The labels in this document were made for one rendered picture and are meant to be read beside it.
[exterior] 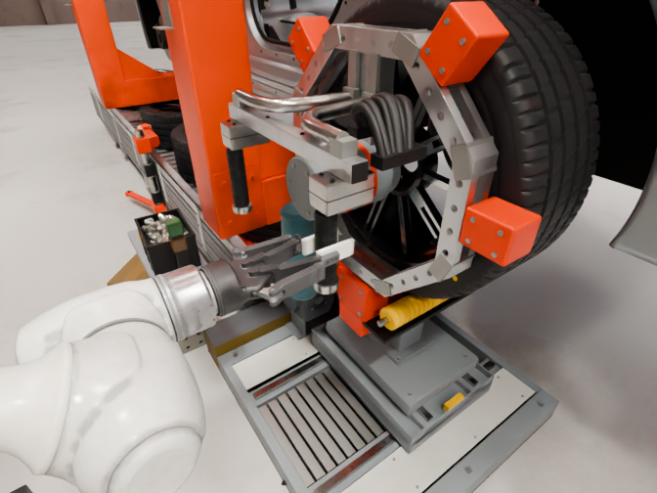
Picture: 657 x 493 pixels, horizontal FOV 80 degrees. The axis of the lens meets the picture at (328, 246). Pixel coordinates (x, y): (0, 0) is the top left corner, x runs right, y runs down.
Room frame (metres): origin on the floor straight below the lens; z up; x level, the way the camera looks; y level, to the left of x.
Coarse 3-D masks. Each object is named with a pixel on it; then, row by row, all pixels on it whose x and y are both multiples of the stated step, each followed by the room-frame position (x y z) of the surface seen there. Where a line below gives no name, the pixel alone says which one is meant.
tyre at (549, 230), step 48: (384, 0) 0.87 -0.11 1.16; (432, 0) 0.78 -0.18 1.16; (480, 0) 0.78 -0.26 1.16; (528, 0) 0.86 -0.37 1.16; (528, 48) 0.70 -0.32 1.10; (576, 48) 0.77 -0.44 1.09; (480, 96) 0.67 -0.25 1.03; (528, 96) 0.63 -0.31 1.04; (576, 96) 0.69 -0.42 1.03; (528, 144) 0.59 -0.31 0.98; (576, 144) 0.66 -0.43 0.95; (528, 192) 0.58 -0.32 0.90; (576, 192) 0.65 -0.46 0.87; (432, 288) 0.68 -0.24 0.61; (480, 288) 0.61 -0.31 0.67
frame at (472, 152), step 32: (352, 32) 0.81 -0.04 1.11; (384, 32) 0.74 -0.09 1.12; (416, 32) 0.70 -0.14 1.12; (320, 64) 0.90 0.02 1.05; (416, 64) 0.68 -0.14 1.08; (448, 96) 0.63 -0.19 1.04; (448, 128) 0.61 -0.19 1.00; (480, 128) 0.61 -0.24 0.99; (480, 160) 0.57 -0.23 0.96; (448, 192) 0.59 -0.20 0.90; (480, 192) 0.59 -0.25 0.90; (448, 224) 0.58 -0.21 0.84; (352, 256) 0.80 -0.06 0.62; (448, 256) 0.57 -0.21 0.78; (384, 288) 0.69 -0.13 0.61
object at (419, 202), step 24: (408, 72) 1.11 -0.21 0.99; (336, 120) 1.04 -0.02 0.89; (432, 144) 0.76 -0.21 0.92; (432, 168) 0.80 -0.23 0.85; (408, 192) 0.80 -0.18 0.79; (360, 216) 0.95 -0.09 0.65; (384, 216) 0.97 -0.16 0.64; (408, 216) 0.81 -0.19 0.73; (432, 216) 0.74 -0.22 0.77; (384, 240) 0.88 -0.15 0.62; (408, 240) 0.80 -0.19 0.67; (408, 264) 0.75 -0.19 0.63
